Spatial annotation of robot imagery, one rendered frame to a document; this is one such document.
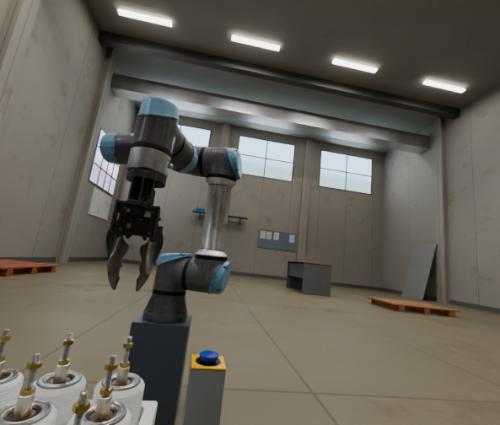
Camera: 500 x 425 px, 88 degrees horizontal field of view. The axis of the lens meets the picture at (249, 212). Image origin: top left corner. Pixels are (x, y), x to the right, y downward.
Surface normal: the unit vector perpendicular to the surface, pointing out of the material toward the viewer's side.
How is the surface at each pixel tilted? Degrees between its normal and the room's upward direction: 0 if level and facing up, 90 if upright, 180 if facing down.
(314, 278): 90
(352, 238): 90
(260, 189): 90
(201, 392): 90
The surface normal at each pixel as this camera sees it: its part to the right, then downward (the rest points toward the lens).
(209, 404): 0.20, -0.16
